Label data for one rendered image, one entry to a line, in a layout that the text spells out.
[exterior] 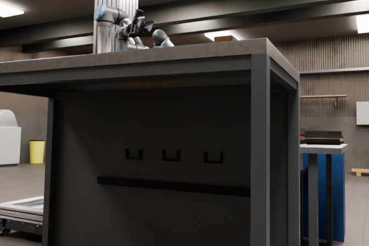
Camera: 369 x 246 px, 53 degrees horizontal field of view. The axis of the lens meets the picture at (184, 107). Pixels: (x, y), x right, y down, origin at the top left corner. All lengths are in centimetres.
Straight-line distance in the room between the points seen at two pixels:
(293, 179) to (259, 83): 63
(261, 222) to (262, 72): 38
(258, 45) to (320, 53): 904
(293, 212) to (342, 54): 858
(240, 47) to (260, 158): 30
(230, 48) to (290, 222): 79
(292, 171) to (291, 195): 9
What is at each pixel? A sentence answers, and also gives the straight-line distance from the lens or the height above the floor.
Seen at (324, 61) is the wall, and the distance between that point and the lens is 998.
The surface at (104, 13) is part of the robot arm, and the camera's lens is 267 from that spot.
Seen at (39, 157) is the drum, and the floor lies 16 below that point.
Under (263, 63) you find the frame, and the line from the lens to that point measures 99.
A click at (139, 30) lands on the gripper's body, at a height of 141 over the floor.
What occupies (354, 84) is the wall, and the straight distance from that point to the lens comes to 984.
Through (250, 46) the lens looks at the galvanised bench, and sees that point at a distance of 101.
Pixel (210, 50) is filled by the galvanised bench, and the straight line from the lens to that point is 104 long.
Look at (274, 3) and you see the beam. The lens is 653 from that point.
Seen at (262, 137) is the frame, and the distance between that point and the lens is 97.
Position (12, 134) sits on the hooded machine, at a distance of 952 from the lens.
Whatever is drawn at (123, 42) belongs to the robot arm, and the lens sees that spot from 240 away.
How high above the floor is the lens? 80
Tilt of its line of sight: 4 degrees up
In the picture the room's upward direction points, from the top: 1 degrees clockwise
